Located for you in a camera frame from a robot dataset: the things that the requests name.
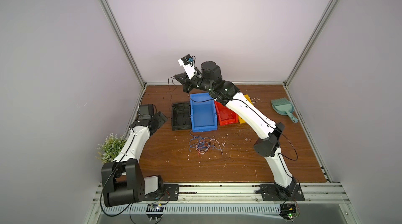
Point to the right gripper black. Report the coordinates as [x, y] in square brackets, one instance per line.
[183, 78]

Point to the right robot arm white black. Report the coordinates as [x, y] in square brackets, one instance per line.
[210, 80]

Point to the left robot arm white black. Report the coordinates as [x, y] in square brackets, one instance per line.
[122, 179]

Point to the black plastic bin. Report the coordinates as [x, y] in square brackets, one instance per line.
[181, 116]

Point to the blue plastic bin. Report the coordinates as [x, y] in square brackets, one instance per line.
[203, 113]

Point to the red plastic bin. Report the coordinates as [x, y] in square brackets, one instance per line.
[225, 115]

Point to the yellow plastic bin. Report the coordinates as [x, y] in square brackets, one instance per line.
[241, 121]

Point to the green dustpan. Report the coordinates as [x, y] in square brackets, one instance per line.
[284, 107]

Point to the small green potted plant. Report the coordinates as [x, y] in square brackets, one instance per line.
[110, 148]

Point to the left controller board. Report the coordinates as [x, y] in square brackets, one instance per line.
[154, 212]

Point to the controller board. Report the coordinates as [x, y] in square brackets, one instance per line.
[289, 211]
[154, 212]

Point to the right controller board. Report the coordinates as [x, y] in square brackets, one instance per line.
[289, 211]

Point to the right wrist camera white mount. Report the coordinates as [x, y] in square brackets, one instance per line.
[188, 62]

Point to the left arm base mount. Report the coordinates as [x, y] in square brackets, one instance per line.
[170, 192]

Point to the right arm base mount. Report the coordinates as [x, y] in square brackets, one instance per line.
[273, 192]

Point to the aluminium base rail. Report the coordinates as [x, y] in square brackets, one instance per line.
[229, 198]

